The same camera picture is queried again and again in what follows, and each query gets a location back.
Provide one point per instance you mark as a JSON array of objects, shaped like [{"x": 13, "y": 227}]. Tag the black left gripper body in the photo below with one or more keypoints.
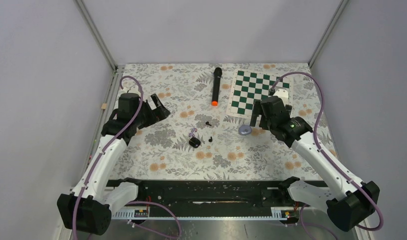
[{"x": 147, "y": 116}]

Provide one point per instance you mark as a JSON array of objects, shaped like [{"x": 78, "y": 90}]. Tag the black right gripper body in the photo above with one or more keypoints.
[{"x": 265, "y": 123}]

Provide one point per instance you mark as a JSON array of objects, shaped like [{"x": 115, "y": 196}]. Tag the black earbud charging case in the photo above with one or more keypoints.
[{"x": 194, "y": 142}]

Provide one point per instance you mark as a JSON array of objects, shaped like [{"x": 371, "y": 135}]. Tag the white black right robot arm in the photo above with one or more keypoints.
[{"x": 348, "y": 200}]

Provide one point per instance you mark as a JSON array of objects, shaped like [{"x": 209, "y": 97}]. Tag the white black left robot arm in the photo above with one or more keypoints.
[{"x": 87, "y": 208}]

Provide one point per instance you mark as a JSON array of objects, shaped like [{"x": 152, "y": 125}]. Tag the purple clip earbuds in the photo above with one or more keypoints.
[{"x": 192, "y": 133}]

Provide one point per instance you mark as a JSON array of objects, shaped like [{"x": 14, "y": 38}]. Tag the green white chessboard mat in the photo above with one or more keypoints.
[{"x": 248, "y": 86}]

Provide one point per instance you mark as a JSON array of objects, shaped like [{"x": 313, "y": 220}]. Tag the silver computer mouse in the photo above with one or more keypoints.
[{"x": 245, "y": 130}]

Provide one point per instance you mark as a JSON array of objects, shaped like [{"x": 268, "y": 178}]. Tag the floral tablecloth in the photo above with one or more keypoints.
[{"x": 162, "y": 151}]

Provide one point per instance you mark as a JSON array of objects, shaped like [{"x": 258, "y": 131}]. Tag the black microphone orange end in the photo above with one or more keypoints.
[{"x": 217, "y": 75}]

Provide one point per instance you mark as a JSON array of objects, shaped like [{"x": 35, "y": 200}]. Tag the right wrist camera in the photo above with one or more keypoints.
[{"x": 282, "y": 93}]

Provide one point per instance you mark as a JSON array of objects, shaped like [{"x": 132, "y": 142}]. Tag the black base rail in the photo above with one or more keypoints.
[{"x": 213, "y": 198}]

